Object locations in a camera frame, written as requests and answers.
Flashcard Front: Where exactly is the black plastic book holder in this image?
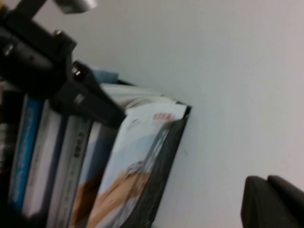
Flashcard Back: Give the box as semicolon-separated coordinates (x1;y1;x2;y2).
0;79;192;228

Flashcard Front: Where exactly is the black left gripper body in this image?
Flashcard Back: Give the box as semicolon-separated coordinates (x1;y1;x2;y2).
0;16;78;95

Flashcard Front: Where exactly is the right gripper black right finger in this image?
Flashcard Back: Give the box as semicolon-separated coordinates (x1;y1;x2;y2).
241;175;304;228

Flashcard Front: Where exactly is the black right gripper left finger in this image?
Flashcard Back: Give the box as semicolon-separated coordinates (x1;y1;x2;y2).
53;60;127;129

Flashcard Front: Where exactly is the blue spine mechanical design book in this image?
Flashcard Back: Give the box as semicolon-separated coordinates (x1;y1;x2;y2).
9;95;43;207

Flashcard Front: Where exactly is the curled white brochure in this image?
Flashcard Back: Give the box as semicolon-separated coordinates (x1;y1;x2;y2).
102;84;167;102
114;95;178;110

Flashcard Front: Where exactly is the grey spine car suspension book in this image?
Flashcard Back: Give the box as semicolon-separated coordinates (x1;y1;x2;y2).
46;116;92;228

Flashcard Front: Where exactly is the blue tan cover brochure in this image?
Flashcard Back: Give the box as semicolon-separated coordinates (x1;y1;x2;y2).
68;123;119;228

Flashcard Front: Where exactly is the thick white orange-band book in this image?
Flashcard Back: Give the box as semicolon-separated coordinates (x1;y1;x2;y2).
23;102;62;216

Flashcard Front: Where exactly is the white brochure tan stripe cover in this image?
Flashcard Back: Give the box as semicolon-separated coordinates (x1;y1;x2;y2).
86;104;187;228

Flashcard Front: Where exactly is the light blue thin brochure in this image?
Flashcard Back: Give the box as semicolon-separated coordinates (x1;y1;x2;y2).
91;68;119;84

